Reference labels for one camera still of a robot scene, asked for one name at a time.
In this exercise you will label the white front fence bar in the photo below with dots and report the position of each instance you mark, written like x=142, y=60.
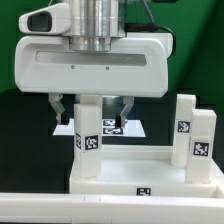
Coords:
x=87, y=209

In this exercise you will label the paper sheet with markers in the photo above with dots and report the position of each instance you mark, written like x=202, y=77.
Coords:
x=133, y=128

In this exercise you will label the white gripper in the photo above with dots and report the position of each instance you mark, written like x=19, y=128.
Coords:
x=135, y=66

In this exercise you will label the white desk top tray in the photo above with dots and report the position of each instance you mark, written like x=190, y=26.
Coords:
x=132, y=170

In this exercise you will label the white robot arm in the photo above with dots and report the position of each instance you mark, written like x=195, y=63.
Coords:
x=87, y=47

